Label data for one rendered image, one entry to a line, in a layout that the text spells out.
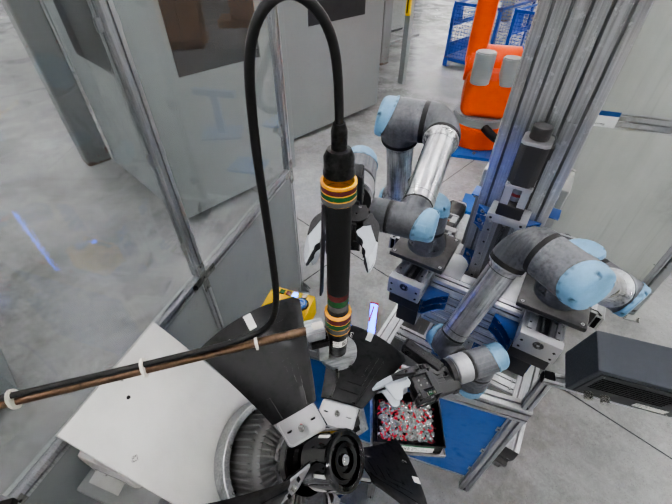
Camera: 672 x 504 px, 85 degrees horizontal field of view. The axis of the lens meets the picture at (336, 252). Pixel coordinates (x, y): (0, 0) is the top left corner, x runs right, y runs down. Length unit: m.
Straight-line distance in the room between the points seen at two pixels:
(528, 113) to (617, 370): 0.77
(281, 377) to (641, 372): 0.85
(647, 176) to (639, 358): 1.54
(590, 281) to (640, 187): 1.71
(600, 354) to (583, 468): 1.37
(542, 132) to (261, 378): 1.04
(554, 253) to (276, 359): 0.65
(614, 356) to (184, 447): 1.03
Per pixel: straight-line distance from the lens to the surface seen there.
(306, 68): 4.51
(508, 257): 1.01
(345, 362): 0.68
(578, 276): 0.93
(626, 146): 2.47
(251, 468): 0.94
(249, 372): 0.81
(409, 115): 1.09
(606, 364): 1.15
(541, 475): 2.35
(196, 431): 0.97
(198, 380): 0.97
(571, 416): 2.57
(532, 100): 1.35
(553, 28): 1.31
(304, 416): 0.85
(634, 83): 2.34
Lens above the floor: 2.04
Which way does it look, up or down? 43 degrees down
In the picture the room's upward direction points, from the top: straight up
